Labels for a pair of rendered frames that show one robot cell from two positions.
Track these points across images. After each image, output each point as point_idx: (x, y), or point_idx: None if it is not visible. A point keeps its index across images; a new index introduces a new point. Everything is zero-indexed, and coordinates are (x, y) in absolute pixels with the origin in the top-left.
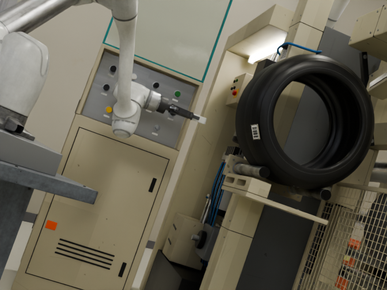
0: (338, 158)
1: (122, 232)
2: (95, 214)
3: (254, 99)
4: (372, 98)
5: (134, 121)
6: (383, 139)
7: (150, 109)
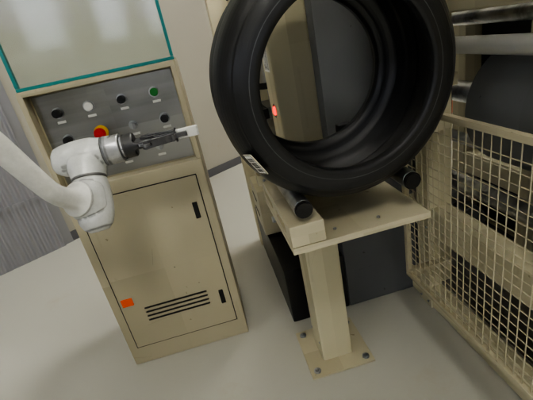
0: (404, 85)
1: (199, 268)
2: (161, 270)
3: (223, 113)
4: None
5: (100, 207)
6: (458, 1)
7: (116, 163)
